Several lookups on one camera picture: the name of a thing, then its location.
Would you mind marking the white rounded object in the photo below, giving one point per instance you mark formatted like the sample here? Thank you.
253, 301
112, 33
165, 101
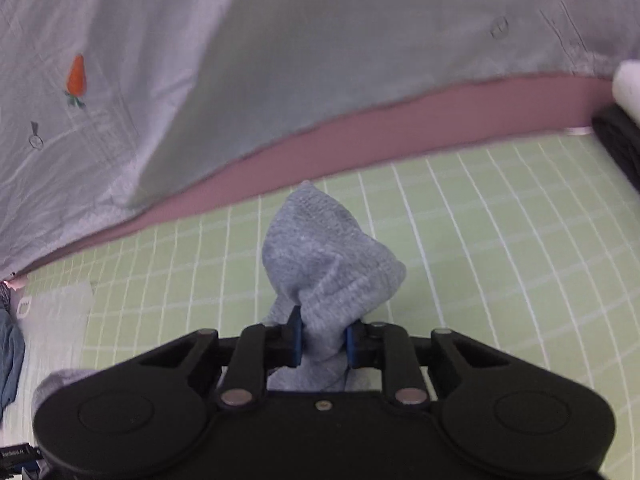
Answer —
629, 90

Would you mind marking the black ribbed object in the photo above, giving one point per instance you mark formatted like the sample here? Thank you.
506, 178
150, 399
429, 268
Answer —
622, 145

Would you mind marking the carrot printed white sheet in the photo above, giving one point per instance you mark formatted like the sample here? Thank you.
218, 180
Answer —
300, 35

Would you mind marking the green grid mat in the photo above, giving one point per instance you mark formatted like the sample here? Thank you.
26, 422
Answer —
500, 260

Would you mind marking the grey t-shirt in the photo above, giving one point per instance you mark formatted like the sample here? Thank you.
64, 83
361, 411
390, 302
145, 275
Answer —
320, 260

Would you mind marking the translucent plastic bag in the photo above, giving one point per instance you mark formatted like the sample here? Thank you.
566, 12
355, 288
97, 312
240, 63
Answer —
55, 320

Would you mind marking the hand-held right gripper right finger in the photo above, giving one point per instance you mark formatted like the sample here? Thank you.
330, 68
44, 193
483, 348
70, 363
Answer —
352, 347

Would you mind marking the blue denim garment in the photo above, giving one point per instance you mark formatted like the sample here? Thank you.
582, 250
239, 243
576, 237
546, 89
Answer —
10, 360

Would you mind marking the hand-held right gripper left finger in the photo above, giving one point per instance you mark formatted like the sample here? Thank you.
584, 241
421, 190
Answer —
296, 342

